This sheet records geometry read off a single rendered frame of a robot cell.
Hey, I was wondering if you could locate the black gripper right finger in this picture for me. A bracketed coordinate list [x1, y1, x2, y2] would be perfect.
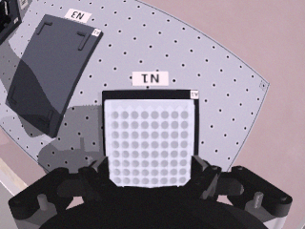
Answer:
[170, 155, 293, 229]

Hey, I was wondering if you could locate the white label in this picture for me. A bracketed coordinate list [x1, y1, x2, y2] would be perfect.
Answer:
[19, 0, 29, 10]
[132, 72, 169, 86]
[65, 9, 92, 24]

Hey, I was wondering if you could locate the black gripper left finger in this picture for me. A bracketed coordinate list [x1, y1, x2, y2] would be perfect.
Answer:
[8, 156, 132, 229]

